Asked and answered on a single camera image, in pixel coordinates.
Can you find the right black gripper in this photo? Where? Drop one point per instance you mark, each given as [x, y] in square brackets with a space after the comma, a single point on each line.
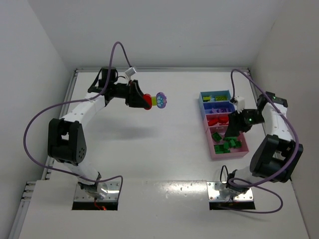
[236, 122]

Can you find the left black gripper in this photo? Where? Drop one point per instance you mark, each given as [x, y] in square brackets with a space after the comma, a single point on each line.
[132, 94]

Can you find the red round lego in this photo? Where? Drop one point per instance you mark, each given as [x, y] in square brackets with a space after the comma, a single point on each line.
[223, 120]
[148, 99]

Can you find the green lego plate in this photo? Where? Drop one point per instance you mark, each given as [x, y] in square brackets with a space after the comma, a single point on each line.
[230, 138]

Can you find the purple brick from stack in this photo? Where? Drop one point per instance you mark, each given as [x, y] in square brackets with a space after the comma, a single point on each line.
[219, 110]

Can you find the yellow-green brick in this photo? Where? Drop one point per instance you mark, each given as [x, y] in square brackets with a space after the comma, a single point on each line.
[154, 101]
[206, 99]

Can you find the red square lego brick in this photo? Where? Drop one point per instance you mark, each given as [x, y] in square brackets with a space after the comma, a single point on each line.
[213, 122]

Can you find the purple paw lego piece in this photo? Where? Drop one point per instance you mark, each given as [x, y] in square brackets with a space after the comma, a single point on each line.
[161, 100]

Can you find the yellow-green lego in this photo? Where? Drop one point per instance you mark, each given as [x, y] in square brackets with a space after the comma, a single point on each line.
[221, 98]

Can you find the large green plate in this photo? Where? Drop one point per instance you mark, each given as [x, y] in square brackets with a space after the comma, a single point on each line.
[220, 150]

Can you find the green base plate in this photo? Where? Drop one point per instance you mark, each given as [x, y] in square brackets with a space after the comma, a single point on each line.
[229, 144]

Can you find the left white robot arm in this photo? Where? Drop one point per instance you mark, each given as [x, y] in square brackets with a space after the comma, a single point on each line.
[66, 139]

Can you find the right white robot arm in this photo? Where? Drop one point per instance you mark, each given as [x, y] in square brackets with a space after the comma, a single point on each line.
[277, 152]

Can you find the green square lego in bin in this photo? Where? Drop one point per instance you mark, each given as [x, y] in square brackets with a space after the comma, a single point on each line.
[238, 144]

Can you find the small pink container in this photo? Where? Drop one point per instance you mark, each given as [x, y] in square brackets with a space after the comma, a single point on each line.
[208, 117]

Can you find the large pink container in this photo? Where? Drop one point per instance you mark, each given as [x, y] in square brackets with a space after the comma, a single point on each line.
[234, 152]

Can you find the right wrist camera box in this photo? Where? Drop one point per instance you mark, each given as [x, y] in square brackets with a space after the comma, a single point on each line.
[239, 103]

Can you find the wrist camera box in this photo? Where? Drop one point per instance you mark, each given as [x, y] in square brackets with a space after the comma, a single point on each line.
[239, 103]
[130, 72]

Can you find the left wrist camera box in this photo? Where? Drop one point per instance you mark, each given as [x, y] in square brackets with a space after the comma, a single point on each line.
[130, 72]

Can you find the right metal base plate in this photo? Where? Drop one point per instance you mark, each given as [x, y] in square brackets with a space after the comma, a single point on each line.
[218, 193]

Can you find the metal base plate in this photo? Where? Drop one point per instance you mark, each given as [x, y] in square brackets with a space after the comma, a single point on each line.
[218, 193]
[102, 192]

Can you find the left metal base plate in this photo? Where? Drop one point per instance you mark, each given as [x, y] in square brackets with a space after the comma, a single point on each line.
[102, 192]

